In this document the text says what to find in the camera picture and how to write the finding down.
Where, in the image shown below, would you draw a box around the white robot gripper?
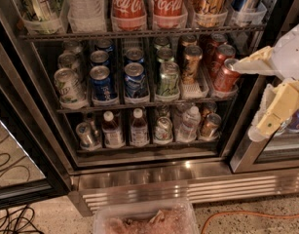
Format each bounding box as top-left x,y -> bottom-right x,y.
233,23 -> 299,142

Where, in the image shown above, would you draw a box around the red coke can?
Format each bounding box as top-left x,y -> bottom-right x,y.
204,33 -> 228,65
208,44 -> 236,80
213,58 -> 241,92

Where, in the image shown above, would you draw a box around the blue can behind right door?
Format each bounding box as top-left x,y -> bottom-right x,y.
286,109 -> 299,134

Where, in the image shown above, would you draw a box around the copper can bottom shelf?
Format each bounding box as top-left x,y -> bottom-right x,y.
201,113 -> 221,137

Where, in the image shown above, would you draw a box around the front gold brown can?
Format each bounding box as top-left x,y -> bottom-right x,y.
181,45 -> 203,85

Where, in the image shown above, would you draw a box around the gold brown can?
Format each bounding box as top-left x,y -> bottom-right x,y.
176,34 -> 197,66
181,45 -> 203,85

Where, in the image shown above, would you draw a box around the clear water bottle bottom shelf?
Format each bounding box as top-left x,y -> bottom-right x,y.
176,106 -> 201,142

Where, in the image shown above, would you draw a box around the clear water bottle shelf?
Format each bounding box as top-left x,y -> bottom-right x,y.
64,0 -> 108,20
176,106 -> 201,142

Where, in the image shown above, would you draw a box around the rear gold brown can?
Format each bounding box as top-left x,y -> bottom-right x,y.
176,34 -> 197,66

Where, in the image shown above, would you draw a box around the front green can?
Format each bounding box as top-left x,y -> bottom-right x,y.
156,61 -> 179,97

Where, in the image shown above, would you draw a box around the middle green can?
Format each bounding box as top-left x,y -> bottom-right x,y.
156,47 -> 174,68

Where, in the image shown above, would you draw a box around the silver green can bottom shelf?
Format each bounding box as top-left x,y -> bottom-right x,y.
154,117 -> 172,141

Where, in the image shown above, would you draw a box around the rear green can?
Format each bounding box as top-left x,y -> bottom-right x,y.
153,36 -> 170,51

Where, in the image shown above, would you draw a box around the right tall coca-cola can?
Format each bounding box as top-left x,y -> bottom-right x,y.
149,0 -> 186,18

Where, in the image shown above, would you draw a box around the tall coca-cola can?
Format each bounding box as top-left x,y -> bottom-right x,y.
149,0 -> 186,18
112,0 -> 144,19

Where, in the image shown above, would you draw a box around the front blue pepsi can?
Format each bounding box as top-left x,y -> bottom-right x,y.
124,62 -> 148,98

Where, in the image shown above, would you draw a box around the blue pepsi can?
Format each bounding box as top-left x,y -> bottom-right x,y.
124,62 -> 148,98
125,48 -> 144,64

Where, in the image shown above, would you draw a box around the stainless steel fridge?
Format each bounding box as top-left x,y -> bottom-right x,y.
0,0 -> 299,215

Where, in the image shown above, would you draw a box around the rear blue pepsi can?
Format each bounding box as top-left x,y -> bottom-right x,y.
125,48 -> 144,64

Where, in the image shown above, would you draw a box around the left tall coca-cola can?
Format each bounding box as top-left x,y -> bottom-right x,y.
112,0 -> 144,19

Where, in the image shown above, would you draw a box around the rear dark blue can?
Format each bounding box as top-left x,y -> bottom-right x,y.
95,39 -> 114,53

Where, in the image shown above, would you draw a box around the dark blue can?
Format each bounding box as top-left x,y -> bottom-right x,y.
95,39 -> 114,53
90,51 -> 110,66
90,65 -> 117,101

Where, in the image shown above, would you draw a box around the front dark blue can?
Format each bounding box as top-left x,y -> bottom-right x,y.
90,65 -> 117,101

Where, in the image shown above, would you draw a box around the middle dark blue can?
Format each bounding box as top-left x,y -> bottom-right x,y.
90,51 -> 110,66

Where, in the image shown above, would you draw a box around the rear white 7up can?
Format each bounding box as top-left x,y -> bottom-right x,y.
62,40 -> 83,56

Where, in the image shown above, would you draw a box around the white 7up can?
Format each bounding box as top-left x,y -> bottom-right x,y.
57,52 -> 83,80
62,40 -> 83,56
55,68 -> 85,103

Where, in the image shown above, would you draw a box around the front white 7up can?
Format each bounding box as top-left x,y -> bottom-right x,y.
55,68 -> 85,103

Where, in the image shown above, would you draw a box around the clear water bottle top shelf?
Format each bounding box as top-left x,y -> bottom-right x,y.
64,0 -> 108,20

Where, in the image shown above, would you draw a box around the middle white 7up can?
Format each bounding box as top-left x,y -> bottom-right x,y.
57,52 -> 83,80

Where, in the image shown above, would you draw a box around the tall green white can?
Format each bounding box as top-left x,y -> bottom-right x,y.
20,0 -> 64,21

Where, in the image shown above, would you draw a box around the open glass fridge door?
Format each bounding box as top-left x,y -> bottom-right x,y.
0,88 -> 69,210

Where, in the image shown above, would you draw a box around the right brown tea bottle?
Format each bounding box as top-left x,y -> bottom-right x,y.
131,108 -> 149,146

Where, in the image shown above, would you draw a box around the brown tea bottle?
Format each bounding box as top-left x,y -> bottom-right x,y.
131,108 -> 149,146
102,111 -> 125,148

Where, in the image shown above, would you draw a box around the left brown tea bottle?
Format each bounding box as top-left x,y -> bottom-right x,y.
102,111 -> 125,148

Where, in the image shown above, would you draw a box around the clear plastic bin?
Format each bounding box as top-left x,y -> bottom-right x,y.
93,198 -> 199,234

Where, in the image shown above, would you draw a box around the orange extension cable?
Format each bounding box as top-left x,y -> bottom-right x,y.
200,208 -> 299,234

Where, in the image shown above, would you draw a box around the black cables on floor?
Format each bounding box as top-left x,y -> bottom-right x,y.
0,204 -> 46,234

